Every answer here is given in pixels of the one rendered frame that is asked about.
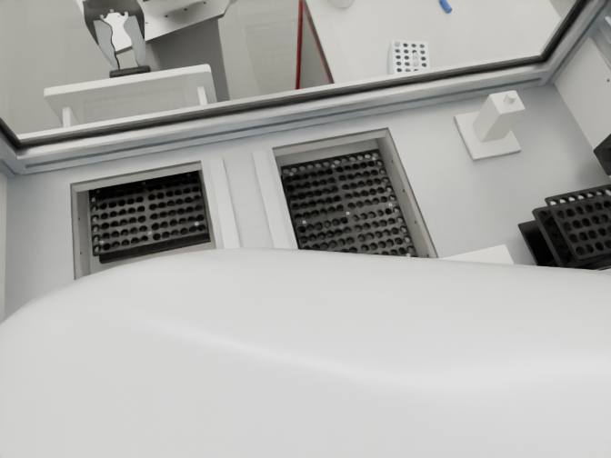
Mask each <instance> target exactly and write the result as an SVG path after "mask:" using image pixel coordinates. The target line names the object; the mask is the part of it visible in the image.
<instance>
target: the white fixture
mask: <svg viewBox="0 0 611 458"><path fill-rule="evenodd" d="M524 111H525V108H524V106H523V104H522V102H521V100H520V98H519V97H518V95H517V93H516V91H514V90H513V91H507V92H503V93H497V94H491V95H490V96H488V98H487V99H486V102H485V103H484V105H483V107H482V109H481V110H480V111H477V112H473V113H467V114H458V115H455V116H454V120H455V122H456V125H457V127H458V130H459V132H460V134H461V135H462V137H463V139H464V142H465V144H466V147H467V149H468V151H469V153H470V155H471V157H472V159H473V161H475V160H480V159H486V158H490V157H495V156H499V155H504V154H513V153H518V152H520V151H521V147H520V146H519V144H518V142H517V140H516V138H515V136H514V134H513V132H512V130H511V128H512V127H513V126H514V124H515V123H516V121H517V120H518V118H519V117H520V116H521V114H522V113H523V112H524Z"/></svg>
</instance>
